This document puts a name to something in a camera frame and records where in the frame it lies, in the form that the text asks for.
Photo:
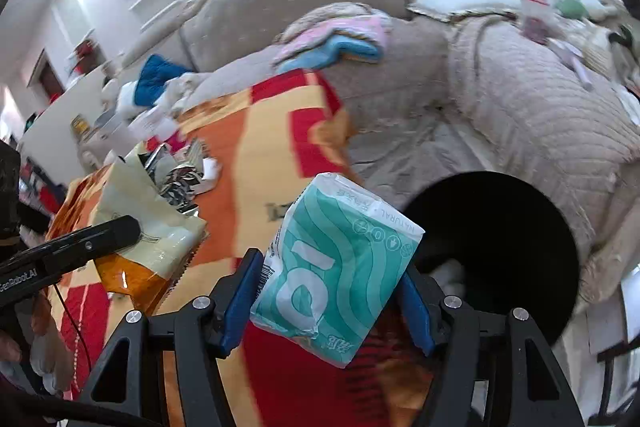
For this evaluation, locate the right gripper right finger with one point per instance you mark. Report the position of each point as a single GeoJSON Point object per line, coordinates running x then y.
{"type": "Point", "coordinates": [526, 385]}

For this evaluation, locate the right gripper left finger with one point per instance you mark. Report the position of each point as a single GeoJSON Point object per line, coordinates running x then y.
{"type": "Point", "coordinates": [128, 379]}

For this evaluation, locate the yellow orange snack bag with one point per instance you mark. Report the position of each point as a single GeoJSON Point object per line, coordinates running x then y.
{"type": "Point", "coordinates": [145, 226]}

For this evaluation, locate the teal tissue pack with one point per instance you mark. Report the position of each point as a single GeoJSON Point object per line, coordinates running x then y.
{"type": "Point", "coordinates": [332, 266]}

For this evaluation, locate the black trash bin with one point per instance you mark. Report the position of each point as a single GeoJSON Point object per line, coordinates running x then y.
{"type": "Point", "coordinates": [514, 246]}

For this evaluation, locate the beige crumpled clothing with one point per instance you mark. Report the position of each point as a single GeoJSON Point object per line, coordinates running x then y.
{"type": "Point", "coordinates": [159, 121]}

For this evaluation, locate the orange red love blanket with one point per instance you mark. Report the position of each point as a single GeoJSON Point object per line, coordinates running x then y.
{"type": "Point", "coordinates": [270, 140]}

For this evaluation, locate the beige tufted sofa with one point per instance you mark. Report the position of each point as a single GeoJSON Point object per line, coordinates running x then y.
{"type": "Point", "coordinates": [528, 113]}

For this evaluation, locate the purple hair brush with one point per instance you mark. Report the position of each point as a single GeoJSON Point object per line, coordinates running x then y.
{"type": "Point", "coordinates": [571, 58]}

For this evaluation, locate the pink blue folded blanket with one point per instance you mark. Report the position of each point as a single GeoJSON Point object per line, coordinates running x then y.
{"type": "Point", "coordinates": [338, 31]}

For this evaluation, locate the white frilled pillow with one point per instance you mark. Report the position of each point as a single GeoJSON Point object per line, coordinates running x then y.
{"type": "Point", "coordinates": [448, 11]}

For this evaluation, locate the plastic bag of snacks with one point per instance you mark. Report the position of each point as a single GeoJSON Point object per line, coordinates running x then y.
{"type": "Point", "coordinates": [536, 19]}

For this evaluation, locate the green white plush toy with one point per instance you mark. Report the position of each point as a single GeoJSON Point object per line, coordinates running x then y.
{"type": "Point", "coordinates": [593, 10]}

